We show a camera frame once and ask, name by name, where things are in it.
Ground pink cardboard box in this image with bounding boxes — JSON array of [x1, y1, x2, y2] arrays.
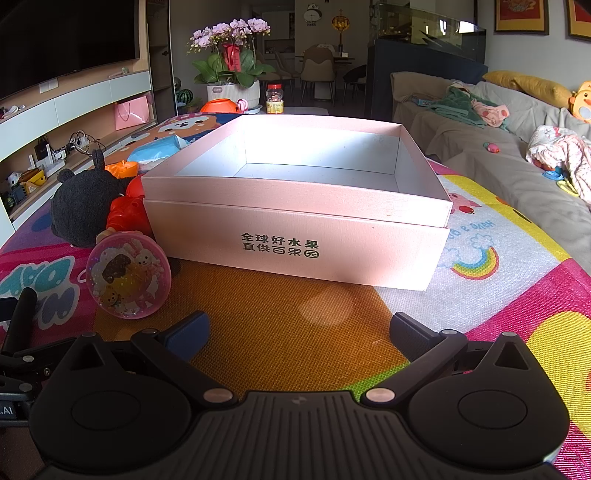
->
[[140, 113, 454, 292]]

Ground framed red picture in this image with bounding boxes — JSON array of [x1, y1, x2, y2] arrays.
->
[[494, 0, 550, 35], [566, 0, 591, 42]]

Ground orange bowl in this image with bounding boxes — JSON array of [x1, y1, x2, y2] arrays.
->
[[200, 98, 241, 114]]

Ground yellow duck plush toy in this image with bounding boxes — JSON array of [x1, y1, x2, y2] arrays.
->
[[568, 80, 591, 123]]

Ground white wooden TV cabinet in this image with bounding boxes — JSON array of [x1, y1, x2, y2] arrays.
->
[[0, 60, 155, 245]]

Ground pink transparent cartoon ball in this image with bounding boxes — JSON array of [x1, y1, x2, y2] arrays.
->
[[85, 233, 172, 319]]

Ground potted pink orchid plant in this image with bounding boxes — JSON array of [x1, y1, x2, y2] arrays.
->
[[187, 17, 277, 112]]

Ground yellow round hanging ornament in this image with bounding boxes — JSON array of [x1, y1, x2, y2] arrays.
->
[[331, 9, 350, 47]]

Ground pink clothing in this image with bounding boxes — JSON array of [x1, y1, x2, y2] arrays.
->
[[471, 99, 511, 129]]

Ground black plush toy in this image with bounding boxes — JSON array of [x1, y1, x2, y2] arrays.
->
[[50, 148, 127, 248]]

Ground blue yellow plastic rings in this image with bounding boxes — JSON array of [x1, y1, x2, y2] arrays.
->
[[542, 167, 579, 197]]

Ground dark dining chair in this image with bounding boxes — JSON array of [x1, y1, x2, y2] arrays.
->
[[342, 65, 368, 100]]

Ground colourful cartoon play mat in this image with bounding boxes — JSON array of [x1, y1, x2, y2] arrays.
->
[[0, 111, 591, 480]]

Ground pink white patterned blanket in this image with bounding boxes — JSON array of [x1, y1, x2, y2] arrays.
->
[[526, 124, 591, 204]]

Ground blue white wet wipes pack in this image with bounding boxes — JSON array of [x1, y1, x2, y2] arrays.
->
[[126, 135, 191, 166]]

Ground orange plastic toy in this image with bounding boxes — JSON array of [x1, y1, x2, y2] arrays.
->
[[105, 160, 139, 179]]

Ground glass fish tank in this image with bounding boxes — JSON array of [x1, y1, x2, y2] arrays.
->
[[372, 2, 488, 63]]

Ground red toy figure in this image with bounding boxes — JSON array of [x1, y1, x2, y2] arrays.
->
[[105, 174, 153, 236]]

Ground black flat television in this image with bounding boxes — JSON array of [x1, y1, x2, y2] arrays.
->
[[0, 0, 140, 100]]

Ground dark blue cabinet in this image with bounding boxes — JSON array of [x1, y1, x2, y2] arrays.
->
[[367, 39, 488, 121]]

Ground beige dining chair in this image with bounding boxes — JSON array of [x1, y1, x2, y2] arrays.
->
[[300, 46, 335, 104]]

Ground green clothing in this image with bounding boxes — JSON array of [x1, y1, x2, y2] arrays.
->
[[427, 87, 483, 127]]

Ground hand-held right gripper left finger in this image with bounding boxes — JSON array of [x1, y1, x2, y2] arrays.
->
[[60, 311, 237, 408]]

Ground grey fabric sofa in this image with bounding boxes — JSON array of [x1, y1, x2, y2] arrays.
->
[[390, 71, 591, 273]]

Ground pink paper bag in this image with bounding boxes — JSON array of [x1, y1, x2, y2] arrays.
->
[[114, 95, 151, 131]]

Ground clear jar with red lid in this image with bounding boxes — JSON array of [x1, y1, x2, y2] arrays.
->
[[265, 83, 284, 114]]

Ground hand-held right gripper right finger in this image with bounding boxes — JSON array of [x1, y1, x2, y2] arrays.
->
[[360, 312, 541, 408]]

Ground yellow pillow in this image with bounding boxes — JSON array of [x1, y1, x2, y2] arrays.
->
[[482, 70, 573, 109]]

